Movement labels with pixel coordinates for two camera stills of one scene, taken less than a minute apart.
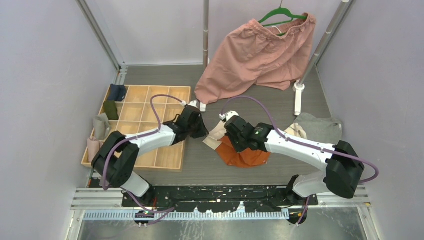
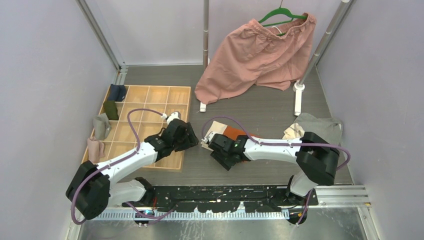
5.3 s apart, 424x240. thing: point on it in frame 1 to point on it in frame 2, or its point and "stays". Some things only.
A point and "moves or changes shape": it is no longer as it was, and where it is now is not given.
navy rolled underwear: [117, 92] stays
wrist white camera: [194, 103] to [173, 115]
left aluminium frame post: [120, 77] stays
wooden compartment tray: [147, 108] stays
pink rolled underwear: [94, 146] stays
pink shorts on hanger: [256, 53] stays
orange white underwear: [218, 140] moves or changes shape
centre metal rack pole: [202, 104] stays
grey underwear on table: [323, 130] stays
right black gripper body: [237, 142] to [223, 158]
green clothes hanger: [281, 10] stays
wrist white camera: [228, 115] to [208, 137]
